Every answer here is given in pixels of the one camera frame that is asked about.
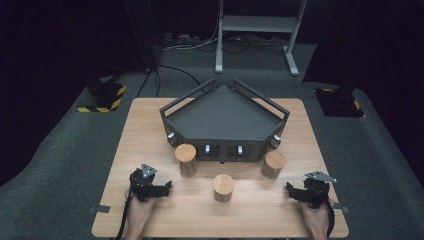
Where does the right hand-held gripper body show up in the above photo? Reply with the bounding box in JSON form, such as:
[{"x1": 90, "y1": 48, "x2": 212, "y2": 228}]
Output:
[{"x1": 301, "y1": 170, "x2": 338, "y2": 210}]

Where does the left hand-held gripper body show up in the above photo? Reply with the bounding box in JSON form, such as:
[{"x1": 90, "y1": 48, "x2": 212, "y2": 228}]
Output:
[{"x1": 129, "y1": 162, "x2": 158, "y2": 203}]

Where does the glass jar with wooden lid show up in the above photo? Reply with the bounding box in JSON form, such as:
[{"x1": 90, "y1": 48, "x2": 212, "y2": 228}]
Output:
[
  {"x1": 261, "y1": 150, "x2": 288, "y2": 180},
  {"x1": 174, "y1": 143, "x2": 198, "y2": 179},
  {"x1": 212, "y1": 173, "x2": 236, "y2": 203}
]

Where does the dark grey corner shelf rack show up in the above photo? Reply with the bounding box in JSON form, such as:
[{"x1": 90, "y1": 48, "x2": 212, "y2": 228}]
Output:
[{"x1": 159, "y1": 78, "x2": 291, "y2": 164}]

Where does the person's right hand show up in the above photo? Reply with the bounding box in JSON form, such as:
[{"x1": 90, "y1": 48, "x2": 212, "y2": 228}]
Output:
[{"x1": 297, "y1": 201, "x2": 335, "y2": 235}]

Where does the person's left hand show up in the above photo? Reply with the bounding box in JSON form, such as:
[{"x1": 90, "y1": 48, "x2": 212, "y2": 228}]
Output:
[{"x1": 124, "y1": 191, "x2": 158, "y2": 231}]

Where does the grey tape strip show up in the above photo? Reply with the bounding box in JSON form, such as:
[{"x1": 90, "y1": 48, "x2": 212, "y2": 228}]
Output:
[
  {"x1": 88, "y1": 203, "x2": 111, "y2": 214},
  {"x1": 331, "y1": 202, "x2": 350, "y2": 214}
]

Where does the black base with yellow stripes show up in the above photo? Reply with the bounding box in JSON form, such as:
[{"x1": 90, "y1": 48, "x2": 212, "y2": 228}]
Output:
[
  {"x1": 314, "y1": 87, "x2": 366, "y2": 119},
  {"x1": 76, "y1": 82, "x2": 128, "y2": 114}
]

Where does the black power strip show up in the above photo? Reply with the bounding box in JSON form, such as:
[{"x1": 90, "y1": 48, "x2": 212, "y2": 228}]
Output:
[{"x1": 162, "y1": 32, "x2": 202, "y2": 47}]

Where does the grey metal stand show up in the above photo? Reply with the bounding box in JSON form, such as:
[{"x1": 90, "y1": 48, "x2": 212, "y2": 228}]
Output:
[{"x1": 214, "y1": 0, "x2": 308, "y2": 77}]

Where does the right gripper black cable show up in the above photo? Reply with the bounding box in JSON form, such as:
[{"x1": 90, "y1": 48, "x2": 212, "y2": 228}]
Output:
[{"x1": 321, "y1": 196, "x2": 336, "y2": 239}]

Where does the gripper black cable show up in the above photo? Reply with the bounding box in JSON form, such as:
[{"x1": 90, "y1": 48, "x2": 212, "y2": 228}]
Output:
[
  {"x1": 321, "y1": 196, "x2": 336, "y2": 239},
  {"x1": 114, "y1": 191, "x2": 133, "y2": 240}
]

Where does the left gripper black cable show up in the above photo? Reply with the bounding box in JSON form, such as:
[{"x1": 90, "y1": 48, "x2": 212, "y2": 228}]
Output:
[{"x1": 114, "y1": 191, "x2": 133, "y2": 240}]

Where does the black floor cable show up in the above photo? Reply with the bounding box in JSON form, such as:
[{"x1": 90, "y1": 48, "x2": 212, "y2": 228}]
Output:
[{"x1": 136, "y1": 63, "x2": 206, "y2": 98}]

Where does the white floor cable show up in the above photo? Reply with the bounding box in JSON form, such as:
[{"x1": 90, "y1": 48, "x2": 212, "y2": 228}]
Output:
[{"x1": 162, "y1": 14, "x2": 222, "y2": 52}]

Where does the black cable bundle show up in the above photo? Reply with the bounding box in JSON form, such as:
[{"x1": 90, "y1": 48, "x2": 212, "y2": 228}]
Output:
[{"x1": 222, "y1": 34, "x2": 288, "y2": 55}]

